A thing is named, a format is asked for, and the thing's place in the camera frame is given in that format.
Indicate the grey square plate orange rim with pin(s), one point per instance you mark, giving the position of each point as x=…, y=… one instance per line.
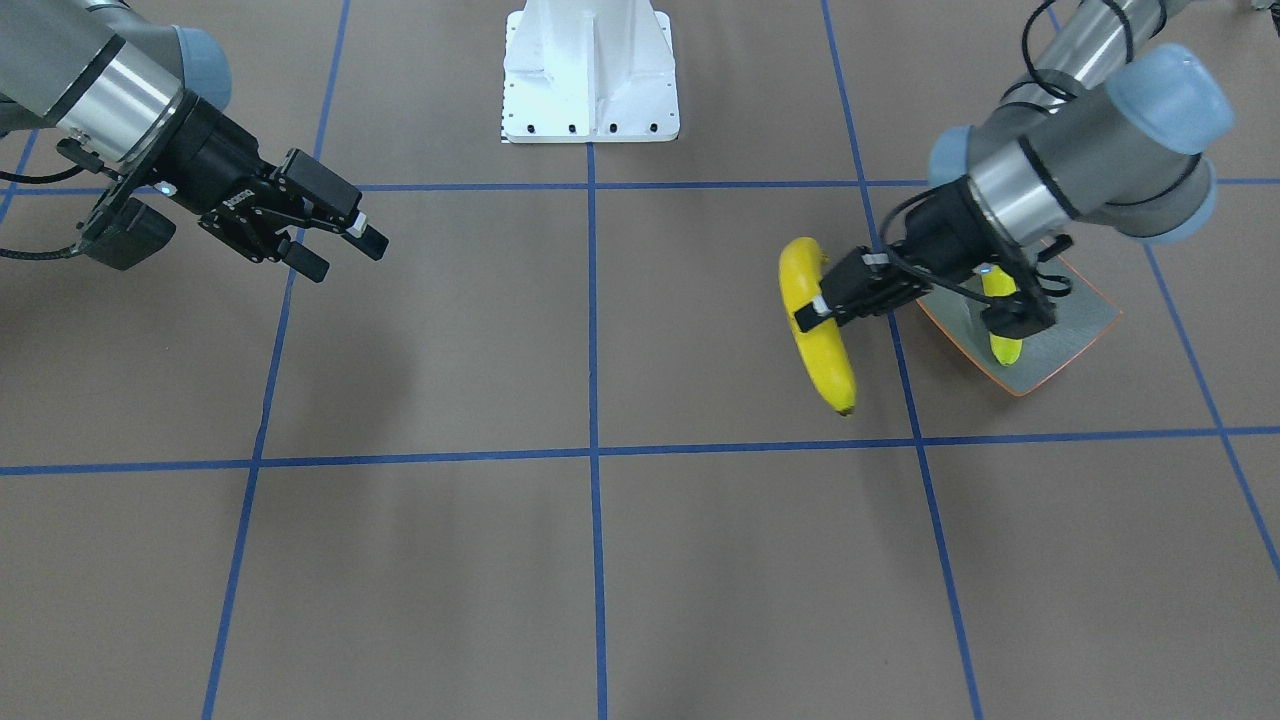
x=1082, y=318

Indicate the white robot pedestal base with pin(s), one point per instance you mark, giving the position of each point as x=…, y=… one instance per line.
x=589, y=72

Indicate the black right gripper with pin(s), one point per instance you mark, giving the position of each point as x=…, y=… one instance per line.
x=207, y=159

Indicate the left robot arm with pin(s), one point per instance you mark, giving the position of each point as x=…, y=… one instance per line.
x=1100, y=129

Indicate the yellow banana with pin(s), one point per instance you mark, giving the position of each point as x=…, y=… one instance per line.
x=997, y=283
x=817, y=338

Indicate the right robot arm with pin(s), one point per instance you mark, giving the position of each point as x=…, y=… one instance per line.
x=144, y=105

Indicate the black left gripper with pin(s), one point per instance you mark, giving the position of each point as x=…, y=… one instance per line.
x=938, y=240

